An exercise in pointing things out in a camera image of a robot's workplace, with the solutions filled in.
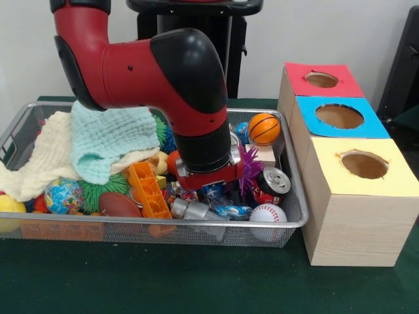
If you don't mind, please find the dark green table cloth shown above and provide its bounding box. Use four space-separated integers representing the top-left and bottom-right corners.
0 95 419 314

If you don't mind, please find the mint waffle cloth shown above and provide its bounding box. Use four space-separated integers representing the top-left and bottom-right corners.
70 101 161 186

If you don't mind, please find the wooden box with three holes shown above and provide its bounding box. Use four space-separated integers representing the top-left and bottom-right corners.
276 61 419 268

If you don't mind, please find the purple spiky rubber ball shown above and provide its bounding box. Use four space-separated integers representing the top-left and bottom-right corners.
238 145 264 200

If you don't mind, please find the shallow silver mesh bin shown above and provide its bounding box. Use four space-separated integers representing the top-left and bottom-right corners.
0 100 310 246

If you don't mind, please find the orange toy basketball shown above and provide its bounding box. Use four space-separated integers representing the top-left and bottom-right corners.
247 113 282 147

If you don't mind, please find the white toy baseball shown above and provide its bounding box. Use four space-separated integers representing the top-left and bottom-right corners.
249 203 288 241

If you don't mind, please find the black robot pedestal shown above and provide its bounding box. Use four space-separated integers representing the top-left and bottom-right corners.
126 0 264 99

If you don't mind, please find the black upright panel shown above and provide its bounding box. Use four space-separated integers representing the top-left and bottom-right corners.
376 5 419 115

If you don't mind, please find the orange plastic building brick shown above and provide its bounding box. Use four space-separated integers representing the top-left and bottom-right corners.
128 162 173 219

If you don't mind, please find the globe print ball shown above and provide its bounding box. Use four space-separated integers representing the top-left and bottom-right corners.
44 178 85 215

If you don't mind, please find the cream waffle cloth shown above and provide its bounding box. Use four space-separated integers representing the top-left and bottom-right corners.
0 110 161 203

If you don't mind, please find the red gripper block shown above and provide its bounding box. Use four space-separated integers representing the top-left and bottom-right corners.
175 160 245 205

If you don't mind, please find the dark green side-table cloth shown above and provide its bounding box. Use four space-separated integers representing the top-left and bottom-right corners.
391 104 419 133

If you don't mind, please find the brown toy football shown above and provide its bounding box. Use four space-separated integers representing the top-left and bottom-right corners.
98 192 143 218

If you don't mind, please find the silver metal fitting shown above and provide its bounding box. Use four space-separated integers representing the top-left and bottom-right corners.
170 198 228 222

